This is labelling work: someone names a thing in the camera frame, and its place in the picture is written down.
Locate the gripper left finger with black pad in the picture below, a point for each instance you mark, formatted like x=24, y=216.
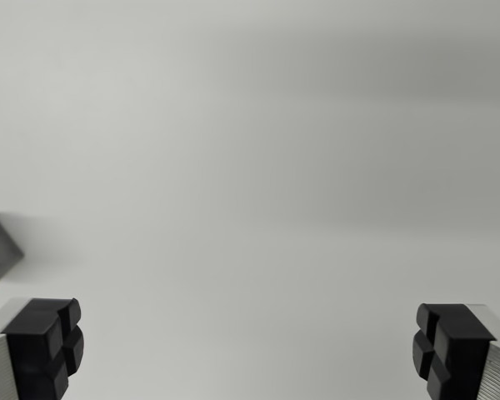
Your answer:
x=29, y=354

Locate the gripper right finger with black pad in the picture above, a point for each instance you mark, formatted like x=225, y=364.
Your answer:
x=462, y=358

